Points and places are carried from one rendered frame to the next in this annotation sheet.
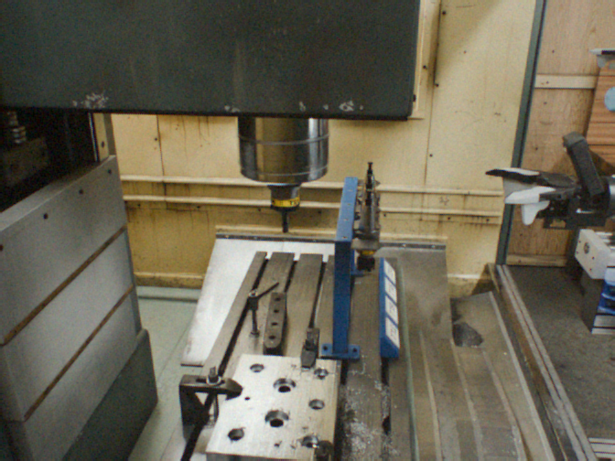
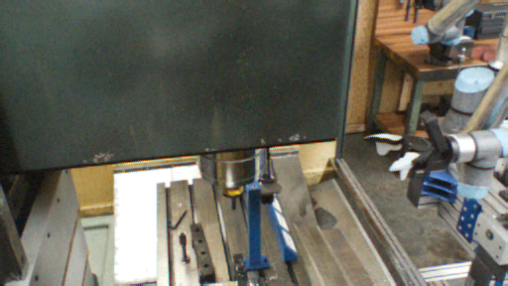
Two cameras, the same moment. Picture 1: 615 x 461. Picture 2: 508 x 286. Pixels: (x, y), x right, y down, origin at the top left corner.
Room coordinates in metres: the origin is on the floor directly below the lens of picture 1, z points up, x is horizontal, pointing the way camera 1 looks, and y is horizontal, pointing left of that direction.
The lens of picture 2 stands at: (0.01, 0.26, 2.08)
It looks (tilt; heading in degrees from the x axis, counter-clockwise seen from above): 32 degrees down; 347
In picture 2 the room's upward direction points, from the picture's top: 3 degrees counter-clockwise
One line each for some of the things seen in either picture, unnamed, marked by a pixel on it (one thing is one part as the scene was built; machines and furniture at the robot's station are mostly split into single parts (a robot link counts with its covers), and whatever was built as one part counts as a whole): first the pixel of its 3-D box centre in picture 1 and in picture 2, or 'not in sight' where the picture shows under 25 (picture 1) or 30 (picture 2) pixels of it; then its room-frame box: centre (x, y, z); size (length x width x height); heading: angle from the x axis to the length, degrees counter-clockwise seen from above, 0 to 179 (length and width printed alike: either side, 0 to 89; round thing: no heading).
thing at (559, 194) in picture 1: (551, 192); (416, 155); (0.87, -0.41, 1.45); 0.09 x 0.05 x 0.02; 121
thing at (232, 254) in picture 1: (319, 316); (217, 226); (1.56, -0.03, 0.75); 0.89 x 0.70 x 0.26; 83
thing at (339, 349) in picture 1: (341, 304); (254, 230); (1.15, -0.08, 1.05); 0.10 x 0.05 x 0.30; 83
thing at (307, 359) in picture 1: (309, 355); (240, 275); (1.05, 0.00, 0.97); 0.13 x 0.03 x 0.15; 173
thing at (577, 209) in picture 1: (571, 199); (426, 154); (0.90, -0.46, 1.42); 0.12 x 0.08 x 0.09; 85
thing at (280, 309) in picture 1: (275, 327); (201, 253); (1.22, 0.09, 0.93); 0.26 x 0.05 x 0.06; 178
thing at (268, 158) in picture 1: (283, 137); (231, 147); (0.91, 0.04, 1.53); 0.16 x 0.16 x 0.12
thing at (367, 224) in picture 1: (367, 217); (267, 166); (1.20, -0.14, 1.26); 0.04 x 0.04 x 0.07
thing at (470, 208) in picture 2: not in sight; (467, 217); (1.13, -0.88, 0.94); 0.09 x 0.01 x 0.18; 175
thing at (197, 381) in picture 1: (211, 394); not in sight; (0.91, 0.21, 0.97); 0.13 x 0.03 x 0.15; 83
